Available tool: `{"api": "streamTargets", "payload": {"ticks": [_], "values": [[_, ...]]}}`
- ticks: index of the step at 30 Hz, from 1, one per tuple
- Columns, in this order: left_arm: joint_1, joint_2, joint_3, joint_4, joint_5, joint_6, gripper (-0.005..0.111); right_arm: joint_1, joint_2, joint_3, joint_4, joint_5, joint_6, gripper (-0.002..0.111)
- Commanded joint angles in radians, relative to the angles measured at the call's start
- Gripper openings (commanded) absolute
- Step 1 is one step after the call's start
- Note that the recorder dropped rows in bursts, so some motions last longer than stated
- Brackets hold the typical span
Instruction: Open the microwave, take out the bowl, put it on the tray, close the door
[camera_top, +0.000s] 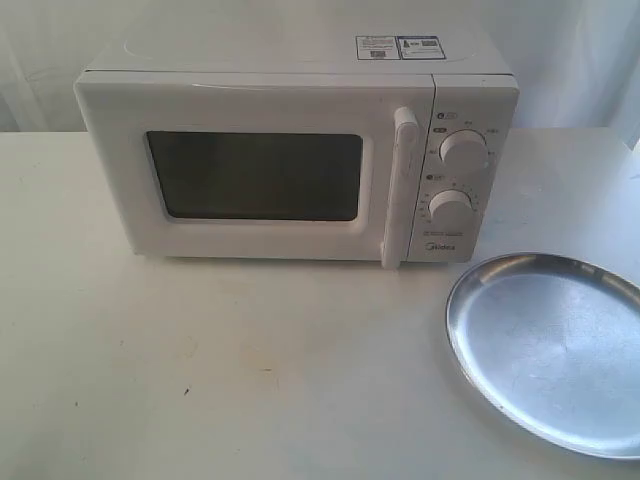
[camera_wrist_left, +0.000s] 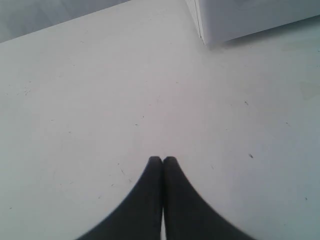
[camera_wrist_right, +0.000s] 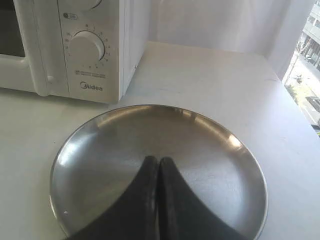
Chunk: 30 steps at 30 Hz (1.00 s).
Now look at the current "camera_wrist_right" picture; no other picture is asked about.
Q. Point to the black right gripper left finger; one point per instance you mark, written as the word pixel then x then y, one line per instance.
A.
pixel 133 215

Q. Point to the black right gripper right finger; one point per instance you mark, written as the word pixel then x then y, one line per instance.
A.
pixel 181 214

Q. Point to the white microwave door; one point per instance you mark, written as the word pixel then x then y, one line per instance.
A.
pixel 31 48

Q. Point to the white box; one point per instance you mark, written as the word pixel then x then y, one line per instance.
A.
pixel 123 26

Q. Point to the round stainless steel plate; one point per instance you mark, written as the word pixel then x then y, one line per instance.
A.
pixel 101 158

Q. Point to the white lower timer knob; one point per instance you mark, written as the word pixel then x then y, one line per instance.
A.
pixel 87 47

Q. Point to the white upper power knob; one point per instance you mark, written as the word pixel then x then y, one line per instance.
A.
pixel 89 4

